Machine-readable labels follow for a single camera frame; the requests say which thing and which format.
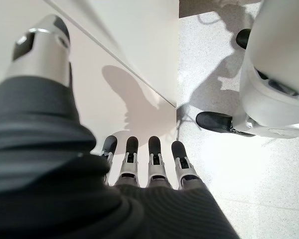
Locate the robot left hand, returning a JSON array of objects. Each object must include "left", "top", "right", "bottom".
[{"left": 0, "top": 14, "right": 240, "bottom": 239}]

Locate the white cabinet door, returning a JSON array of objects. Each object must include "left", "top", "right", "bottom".
[
  {"left": 0, "top": 0, "right": 178, "bottom": 187},
  {"left": 44, "top": 0, "right": 180, "bottom": 109}
]

